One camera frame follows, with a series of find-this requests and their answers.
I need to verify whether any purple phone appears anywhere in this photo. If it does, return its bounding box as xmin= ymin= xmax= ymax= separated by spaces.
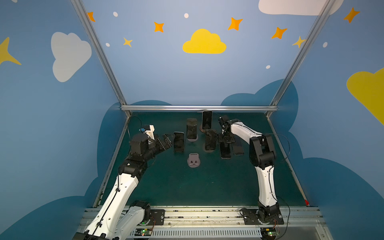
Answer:
xmin=220 ymin=142 xmax=231 ymax=159

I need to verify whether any grey round front stand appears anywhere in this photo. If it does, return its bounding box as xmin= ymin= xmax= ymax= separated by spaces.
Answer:
xmin=187 ymin=153 xmax=201 ymax=168

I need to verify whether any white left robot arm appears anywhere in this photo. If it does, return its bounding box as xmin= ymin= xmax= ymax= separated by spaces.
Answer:
xmin=73 ymin=133 xmax=175 ymax=240

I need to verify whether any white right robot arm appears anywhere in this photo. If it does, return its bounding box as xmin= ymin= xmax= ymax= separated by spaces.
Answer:
xmin=218 ymin=116 xmax=284 ymax=225

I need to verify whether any black phone on grey stand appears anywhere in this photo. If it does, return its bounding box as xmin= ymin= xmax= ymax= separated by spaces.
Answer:
xmin=205 ymin=130 xmax=217 ymax=146

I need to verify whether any phone with light green edge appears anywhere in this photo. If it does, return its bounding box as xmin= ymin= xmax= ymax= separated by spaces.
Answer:
xmin=174 ymin=132 xmax=185 ymax=153

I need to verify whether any grey round phone stand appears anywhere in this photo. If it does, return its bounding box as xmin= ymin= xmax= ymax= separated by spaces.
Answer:
xmin=203 ymin=144 xmax=216 ymax=153

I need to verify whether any grey round rear stand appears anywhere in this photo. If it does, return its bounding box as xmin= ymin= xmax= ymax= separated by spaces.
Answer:
xmin=187 ymin=135 xmax=199 ymax=142

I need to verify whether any black phone on wooden stand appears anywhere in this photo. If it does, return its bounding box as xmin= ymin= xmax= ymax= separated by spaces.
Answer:
xmin=202 ymin=111 xmax=213 ymax=130

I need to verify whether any left controller board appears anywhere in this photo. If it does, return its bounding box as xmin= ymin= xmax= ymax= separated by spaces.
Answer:
xmin=135 ymin=229 xmax=153 ymax=237

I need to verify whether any controller board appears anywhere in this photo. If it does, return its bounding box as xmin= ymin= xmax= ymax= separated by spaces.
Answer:
xmin=135 ymin=229 xmax=153 ymax=237
xmin=260 ymin=228 xmax=278 ymax=240

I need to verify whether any right controller board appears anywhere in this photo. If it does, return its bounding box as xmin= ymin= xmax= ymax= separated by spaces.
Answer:
xmin=260 ymin=228 xmax=278 ymax=240

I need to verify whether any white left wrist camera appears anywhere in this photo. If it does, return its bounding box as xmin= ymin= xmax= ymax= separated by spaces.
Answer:
xmin=141 ymin=125 xmax=155 ymax=140

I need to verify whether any aluminium back frame rail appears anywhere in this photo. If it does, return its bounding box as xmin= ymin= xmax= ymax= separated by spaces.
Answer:
xmin=121 ymin=105 xmax=278 ymax=112

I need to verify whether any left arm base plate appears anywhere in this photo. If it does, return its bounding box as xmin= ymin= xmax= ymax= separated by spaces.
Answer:
xmin=140 ymin=209 xmax=165 ymax=226

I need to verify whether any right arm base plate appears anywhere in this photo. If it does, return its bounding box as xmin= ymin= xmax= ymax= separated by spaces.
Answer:
xmin=240 ymin=208 xmax=285 ymax=225

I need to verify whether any aluminium front rail bed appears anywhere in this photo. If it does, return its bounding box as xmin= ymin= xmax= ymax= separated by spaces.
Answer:
xmin=73 ymin=205 xmax=334 ymax=240

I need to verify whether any aluminium left corner post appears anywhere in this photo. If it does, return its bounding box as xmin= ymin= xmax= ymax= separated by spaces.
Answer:
xmin=71 ymin=0 xmax=132 ymax=118

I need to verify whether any aluminium corner post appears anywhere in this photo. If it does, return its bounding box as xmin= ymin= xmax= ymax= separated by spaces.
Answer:
xmin=71 ymin=0 xmax=132 ymax=118
xmin=266 ymin=0 xmax=336 ymax=119

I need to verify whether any aluminium right corner post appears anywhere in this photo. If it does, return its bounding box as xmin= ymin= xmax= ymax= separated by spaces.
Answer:
xmin=266 ymin=0 xmax=336 ymax=119

